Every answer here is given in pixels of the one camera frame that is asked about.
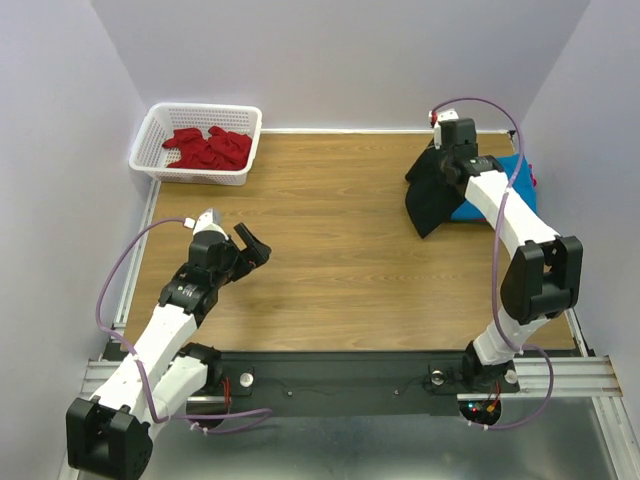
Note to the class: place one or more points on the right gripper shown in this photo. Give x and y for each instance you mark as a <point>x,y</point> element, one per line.
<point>435,163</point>

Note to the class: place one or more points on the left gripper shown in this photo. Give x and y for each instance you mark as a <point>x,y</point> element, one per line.
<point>256,253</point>

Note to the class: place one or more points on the black t-shirt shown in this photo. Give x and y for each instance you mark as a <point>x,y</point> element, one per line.
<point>433,192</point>

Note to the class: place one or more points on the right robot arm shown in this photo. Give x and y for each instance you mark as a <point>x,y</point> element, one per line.
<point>543,277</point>

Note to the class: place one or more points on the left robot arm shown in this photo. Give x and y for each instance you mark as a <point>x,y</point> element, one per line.
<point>112,433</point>

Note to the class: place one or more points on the red t-shirt in basket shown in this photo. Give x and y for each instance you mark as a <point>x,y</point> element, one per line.
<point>221,150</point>

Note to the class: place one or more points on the white plastic laundry basket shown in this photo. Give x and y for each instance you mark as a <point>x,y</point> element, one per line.
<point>148,156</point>

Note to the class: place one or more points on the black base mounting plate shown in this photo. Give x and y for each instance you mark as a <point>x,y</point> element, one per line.
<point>329,384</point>

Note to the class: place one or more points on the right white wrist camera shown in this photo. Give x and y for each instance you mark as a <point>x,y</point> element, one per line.
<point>437,119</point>

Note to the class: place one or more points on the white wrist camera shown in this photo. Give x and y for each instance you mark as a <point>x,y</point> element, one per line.
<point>437,119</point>
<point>207,221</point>

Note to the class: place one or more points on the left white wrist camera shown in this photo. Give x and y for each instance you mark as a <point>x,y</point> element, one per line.
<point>207,221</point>

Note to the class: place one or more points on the aluminium extrusion rail frame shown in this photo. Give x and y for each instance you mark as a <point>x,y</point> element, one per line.
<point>111,355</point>

